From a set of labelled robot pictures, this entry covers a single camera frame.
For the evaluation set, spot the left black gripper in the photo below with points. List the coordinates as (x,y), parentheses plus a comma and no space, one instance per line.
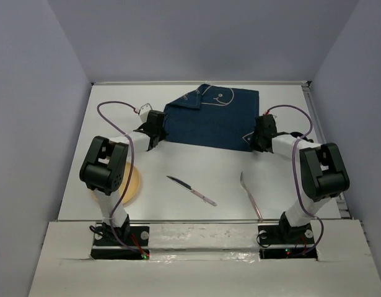
(162,135)

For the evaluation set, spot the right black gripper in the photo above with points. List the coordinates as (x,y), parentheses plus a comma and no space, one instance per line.
(253,143)

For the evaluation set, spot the dark blue cloth placemat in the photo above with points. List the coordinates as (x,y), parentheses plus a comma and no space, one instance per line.
(212,116)

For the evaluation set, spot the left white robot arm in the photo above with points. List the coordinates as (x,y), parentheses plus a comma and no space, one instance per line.
(104,167)

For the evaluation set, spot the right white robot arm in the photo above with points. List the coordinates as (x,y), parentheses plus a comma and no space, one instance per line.
(319,173)

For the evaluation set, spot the dark blue cup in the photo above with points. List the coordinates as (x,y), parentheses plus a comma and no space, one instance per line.
(299,135)

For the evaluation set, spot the yellow plate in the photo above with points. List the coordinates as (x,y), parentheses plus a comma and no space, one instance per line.
(134,184)

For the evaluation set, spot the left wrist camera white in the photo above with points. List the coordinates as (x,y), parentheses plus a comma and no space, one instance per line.
(143,112)

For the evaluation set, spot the fork with pink handle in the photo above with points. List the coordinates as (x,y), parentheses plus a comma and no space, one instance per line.
(250,197)

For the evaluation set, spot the knife with pink handle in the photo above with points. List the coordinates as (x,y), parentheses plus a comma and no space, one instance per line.
(193,191)

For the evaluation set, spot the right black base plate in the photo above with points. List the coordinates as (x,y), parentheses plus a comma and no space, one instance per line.
(274,245)

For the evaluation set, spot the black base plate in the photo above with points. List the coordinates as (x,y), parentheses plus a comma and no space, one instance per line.
(274,245)
(106,247)

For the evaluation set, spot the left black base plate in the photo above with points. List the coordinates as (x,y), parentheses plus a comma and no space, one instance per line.
(106,247)

